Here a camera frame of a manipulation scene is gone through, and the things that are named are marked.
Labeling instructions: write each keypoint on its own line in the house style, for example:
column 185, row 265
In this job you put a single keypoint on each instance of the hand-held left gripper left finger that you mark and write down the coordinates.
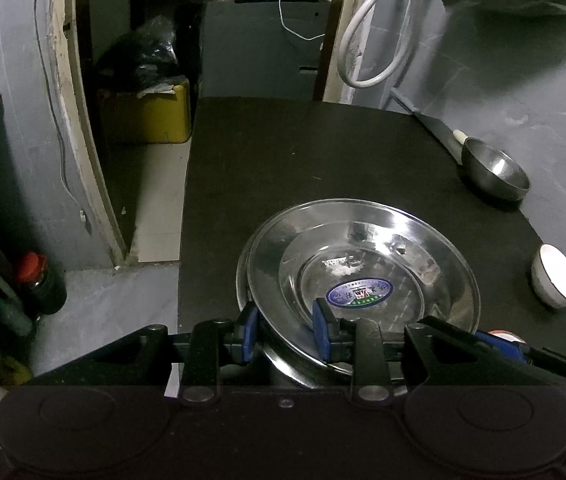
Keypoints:
column 250, row 332

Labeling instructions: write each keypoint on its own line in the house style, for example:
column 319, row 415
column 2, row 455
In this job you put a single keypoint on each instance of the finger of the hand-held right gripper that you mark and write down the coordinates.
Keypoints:
column 500, row 345

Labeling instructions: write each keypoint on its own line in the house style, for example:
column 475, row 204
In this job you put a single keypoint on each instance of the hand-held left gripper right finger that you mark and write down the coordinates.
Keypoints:
column 320, row 330

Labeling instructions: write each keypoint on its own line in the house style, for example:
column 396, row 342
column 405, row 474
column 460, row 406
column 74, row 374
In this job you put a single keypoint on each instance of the white bowl with red rim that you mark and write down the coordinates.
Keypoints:
column 505, row 334

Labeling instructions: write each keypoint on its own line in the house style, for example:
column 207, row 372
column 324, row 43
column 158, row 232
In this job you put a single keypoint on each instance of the plain steel plate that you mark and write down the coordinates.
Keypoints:
column 293, row 372

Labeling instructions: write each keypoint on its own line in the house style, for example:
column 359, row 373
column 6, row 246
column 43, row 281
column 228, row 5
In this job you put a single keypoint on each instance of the steel plate with blue sticker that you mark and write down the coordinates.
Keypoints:
column 363, row 260

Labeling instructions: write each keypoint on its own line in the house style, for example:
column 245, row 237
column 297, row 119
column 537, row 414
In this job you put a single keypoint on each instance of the small white ceramic bowl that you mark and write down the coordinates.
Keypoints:
column 558, row 275

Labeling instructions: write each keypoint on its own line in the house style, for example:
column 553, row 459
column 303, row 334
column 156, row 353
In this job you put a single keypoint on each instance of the steel bowl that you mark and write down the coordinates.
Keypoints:
column 488, row 180

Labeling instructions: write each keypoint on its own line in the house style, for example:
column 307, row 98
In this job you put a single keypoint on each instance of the dark jar with red lid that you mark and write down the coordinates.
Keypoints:
column 43, row 290

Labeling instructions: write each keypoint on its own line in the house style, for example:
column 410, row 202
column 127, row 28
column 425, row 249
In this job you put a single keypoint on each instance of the green plastic bottle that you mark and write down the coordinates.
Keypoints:
column 13, row 317

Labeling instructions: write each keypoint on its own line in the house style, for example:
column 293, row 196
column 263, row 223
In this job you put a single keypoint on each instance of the yellow box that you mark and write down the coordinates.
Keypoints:
column 148, row 115

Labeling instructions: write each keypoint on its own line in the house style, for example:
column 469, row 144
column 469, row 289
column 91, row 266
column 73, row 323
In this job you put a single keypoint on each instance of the black cabinet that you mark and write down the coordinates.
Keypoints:
column 253, row 50

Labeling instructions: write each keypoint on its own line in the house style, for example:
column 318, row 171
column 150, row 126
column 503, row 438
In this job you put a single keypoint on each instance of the black plastic bag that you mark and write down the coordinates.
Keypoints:
column 138, row 55

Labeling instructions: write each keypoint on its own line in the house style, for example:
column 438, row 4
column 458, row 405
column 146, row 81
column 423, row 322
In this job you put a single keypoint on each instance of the cream door frame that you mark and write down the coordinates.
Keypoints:
column 80, row 125

